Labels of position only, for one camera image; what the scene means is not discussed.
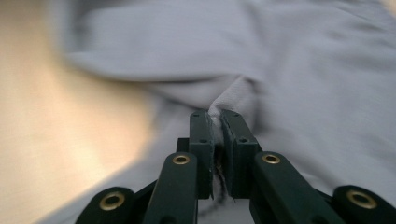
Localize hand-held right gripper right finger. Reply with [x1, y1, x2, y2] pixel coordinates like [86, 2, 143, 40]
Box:
[219, 107, 263, 200]

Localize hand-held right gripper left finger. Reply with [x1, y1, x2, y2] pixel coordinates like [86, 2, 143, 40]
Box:
[188, 108, 217, 201]

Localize grey pants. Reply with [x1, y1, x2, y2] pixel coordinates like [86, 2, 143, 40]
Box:
[32, 0, 396, 224]

